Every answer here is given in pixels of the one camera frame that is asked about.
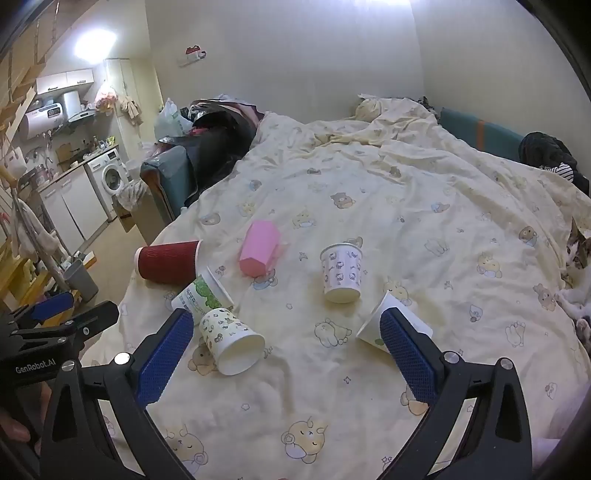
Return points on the wooden staircase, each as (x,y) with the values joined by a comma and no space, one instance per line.
(14,110)

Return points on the white wall cupboard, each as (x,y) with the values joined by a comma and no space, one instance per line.
(64,81)

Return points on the dark clothes pile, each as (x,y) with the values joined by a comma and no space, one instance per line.
(221,138)

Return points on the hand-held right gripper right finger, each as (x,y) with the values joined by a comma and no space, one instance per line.
(408,355)

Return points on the range hood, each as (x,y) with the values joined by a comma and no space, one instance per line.
(83,115)

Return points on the red ribbed paper cup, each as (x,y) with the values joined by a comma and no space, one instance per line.
(166,262)

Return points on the tall white cupboard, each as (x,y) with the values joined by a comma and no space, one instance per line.
(138,92)

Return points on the pink plastic cup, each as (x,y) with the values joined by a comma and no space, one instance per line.
(259,247)

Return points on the green print white cup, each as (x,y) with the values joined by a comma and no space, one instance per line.
(203,293)

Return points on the teal headboard cushion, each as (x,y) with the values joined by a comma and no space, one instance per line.
(480,131)

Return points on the beige hanging cloth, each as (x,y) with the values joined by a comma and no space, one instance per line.
(131,108)

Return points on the white kitchen base cabinet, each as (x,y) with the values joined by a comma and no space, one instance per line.
(74,203)

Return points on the white plastic bag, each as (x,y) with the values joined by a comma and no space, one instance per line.
(170,121)

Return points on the black clothing heap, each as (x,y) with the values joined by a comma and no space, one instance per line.
(549,150)

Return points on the white paper cup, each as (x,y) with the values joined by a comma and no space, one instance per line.
(371,330)

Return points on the cartoon print paper cup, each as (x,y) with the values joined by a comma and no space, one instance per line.
(233,341)
(341,272)

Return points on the pink hanging bag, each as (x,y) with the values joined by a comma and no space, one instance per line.
(105,94)

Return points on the red white wall hook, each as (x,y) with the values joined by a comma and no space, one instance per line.
(194,53)

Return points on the white water heater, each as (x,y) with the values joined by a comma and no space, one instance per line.
(48,110)

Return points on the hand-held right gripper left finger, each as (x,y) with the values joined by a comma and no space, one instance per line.
(167,353)

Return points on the cardboard box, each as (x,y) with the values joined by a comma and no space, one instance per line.
(124,221)

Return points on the tabby and white cat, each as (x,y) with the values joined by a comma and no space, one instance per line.
(577,258)

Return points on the white washing machine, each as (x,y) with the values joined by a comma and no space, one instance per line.
(107,177)

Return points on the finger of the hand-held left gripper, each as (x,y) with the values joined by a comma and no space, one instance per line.
(99,316)
(53,307)

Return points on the grey trash bin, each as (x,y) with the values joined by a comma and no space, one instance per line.
(82,279)

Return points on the yellow cartoon printed blanket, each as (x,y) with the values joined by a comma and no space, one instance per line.
(369,194)

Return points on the person's left hand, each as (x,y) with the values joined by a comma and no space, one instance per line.
(14,427)

